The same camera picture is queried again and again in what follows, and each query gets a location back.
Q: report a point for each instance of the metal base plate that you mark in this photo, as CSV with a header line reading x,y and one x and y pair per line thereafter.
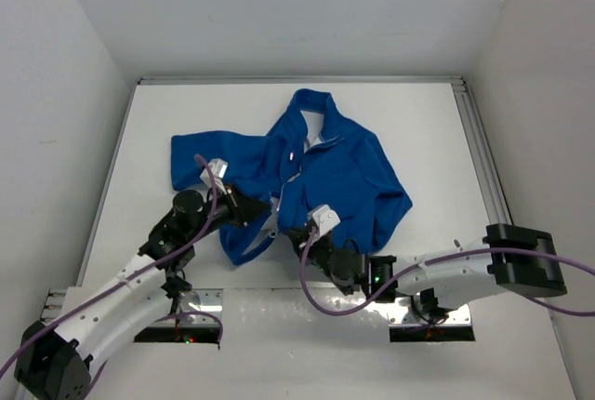
x,y
204,307

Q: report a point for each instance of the blue zip jacket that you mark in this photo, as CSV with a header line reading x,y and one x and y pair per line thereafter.
x,y
313,155

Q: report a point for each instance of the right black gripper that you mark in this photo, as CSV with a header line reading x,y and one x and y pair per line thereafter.
x,y
310,241

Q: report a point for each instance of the aluminium frame rail back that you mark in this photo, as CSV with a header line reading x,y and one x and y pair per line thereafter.
x,y
301,79

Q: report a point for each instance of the aluminium frame rail right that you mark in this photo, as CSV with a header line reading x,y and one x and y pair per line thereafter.
x,y
481,155

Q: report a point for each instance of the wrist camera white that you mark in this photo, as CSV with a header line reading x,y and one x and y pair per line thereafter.
x,y
324,218
213,174

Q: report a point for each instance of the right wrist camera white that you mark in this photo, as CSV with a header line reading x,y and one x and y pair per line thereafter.
x,y
324,218

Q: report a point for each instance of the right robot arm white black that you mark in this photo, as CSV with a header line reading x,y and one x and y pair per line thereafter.
x,y
511,258

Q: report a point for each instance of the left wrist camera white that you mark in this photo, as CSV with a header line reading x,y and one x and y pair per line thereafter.
x,y
213,174

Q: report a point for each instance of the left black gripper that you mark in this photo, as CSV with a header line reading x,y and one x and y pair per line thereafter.
x,y
243,209

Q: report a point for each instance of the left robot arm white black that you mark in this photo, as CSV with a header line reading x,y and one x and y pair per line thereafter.
x,y
64,359

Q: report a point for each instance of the aluminium frame rail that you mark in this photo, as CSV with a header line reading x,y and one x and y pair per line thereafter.
x,y
481,155
301,79

